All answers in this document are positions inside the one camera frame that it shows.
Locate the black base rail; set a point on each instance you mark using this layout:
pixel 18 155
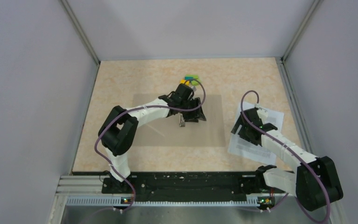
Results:
pixel 189 186

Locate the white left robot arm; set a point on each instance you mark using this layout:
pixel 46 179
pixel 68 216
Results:
pixel 118 131

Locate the yellow block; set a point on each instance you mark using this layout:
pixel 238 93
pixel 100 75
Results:
pixel 186 82

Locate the grey slotted cable duct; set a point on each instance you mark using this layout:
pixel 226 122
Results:
pixel 118 201

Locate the metal folder clip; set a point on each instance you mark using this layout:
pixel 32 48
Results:
pixel 182 122

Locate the light green block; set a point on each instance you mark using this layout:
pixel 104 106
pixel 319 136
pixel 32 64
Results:
pixel 195 82

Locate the white paper sheet stack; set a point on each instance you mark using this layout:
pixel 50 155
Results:
pixel 245 141

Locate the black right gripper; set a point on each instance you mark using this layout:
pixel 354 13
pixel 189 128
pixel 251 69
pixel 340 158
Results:
pixel 242 132

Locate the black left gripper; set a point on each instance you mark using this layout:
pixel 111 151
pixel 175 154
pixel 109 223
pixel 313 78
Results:
pixel 194 115

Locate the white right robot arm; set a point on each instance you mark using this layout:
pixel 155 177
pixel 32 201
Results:
pixel 312 180

